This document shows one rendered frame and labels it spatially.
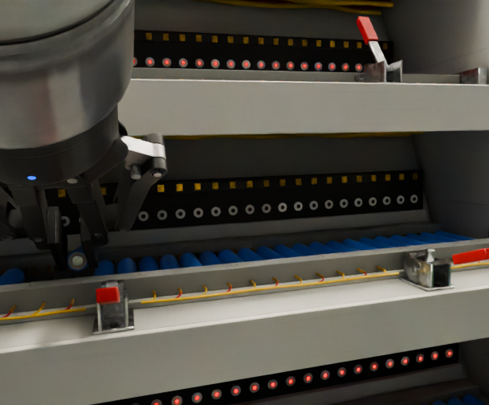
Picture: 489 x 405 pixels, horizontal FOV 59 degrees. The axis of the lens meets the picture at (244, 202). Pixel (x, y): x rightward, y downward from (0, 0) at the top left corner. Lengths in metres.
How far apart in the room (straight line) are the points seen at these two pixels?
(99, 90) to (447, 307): 0.33
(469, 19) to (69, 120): 0.54
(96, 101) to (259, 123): 0.23
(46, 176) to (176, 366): 0.18
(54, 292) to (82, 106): 0.23
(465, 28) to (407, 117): 0.21
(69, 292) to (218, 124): 0.18
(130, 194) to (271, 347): 0.15
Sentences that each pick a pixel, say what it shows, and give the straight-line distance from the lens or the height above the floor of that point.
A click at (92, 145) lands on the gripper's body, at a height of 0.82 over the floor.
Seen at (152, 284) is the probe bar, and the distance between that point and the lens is 0.36.
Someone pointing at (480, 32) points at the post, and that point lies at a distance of 0.61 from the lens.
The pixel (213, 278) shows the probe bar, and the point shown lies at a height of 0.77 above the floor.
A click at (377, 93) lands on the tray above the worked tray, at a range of 0.43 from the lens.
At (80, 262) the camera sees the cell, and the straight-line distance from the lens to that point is 0.40.
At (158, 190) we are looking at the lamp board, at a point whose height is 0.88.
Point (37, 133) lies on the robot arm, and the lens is 0.17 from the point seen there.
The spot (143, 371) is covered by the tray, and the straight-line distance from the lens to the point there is 0.33.
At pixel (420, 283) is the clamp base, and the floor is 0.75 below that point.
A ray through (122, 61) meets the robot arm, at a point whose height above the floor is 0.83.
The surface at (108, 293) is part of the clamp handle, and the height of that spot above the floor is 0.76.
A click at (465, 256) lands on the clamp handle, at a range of 0.37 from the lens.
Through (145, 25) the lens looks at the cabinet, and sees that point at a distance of 0.65.
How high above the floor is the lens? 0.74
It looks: 14 degrees up
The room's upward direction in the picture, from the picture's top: 7 degrees counter-clockwise
